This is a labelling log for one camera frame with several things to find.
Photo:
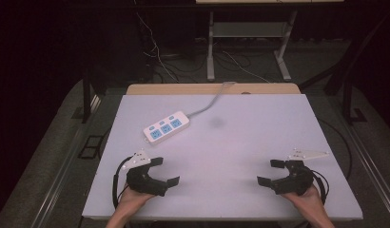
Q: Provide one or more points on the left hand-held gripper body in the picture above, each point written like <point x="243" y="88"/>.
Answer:
<point x="141" y="181"/>

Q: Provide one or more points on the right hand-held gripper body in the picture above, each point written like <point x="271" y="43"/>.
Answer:
<point x="296" y="180"/>

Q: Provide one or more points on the white power strip blue sockets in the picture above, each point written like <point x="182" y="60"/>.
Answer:
<point x="166" y="128"/>

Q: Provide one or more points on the person's left hand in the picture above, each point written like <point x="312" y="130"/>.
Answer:
<point x="132" y="199"/>

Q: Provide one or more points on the person's right hand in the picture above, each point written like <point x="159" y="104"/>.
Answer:
<point x="305" y="199"/>

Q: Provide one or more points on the black metal stand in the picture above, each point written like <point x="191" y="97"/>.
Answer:
<point x="348" y="95"/>

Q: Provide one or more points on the white metal stand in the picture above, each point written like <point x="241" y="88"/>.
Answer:
<point x="210" y="57"/>

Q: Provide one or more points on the black floor frame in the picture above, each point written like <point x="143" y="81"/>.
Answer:
<point x="91" y="147"/>

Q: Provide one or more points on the aluminium floor rail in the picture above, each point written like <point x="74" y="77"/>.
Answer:
<point x="61" y="177"/>
<point x="372" y="171"/>

